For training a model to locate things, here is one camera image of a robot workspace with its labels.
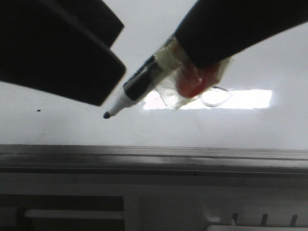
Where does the red magnet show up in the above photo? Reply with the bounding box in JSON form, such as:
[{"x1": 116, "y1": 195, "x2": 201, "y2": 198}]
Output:
[{"x1": 152, "y1": 36, "x2": 230, "y2": 110}]

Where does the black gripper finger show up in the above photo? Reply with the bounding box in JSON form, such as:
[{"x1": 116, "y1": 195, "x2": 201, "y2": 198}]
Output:
[
  {"x1": 174, "y1": 0, "x2": 308, "y2": 67},
  {"x1": 0, "y1": 0, "x2": 126, "y2": 106}
]

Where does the white whiteboard surface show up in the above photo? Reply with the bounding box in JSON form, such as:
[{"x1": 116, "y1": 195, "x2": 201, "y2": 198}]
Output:
[{"x1": 0, "y1": 0, "x2": 308, "y2": 151}]

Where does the black and white whiteboard marker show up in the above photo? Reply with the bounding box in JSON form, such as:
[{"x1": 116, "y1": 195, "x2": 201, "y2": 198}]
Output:
[{"x1": 103, "y1": 35, "x2": 188, "y2": 119}]

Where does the grey aluminium whiteboard frame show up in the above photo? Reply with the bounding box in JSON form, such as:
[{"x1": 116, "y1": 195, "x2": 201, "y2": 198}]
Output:
[{"x1": 0, "y1": 144, "x2": 308, "y2": 174}]

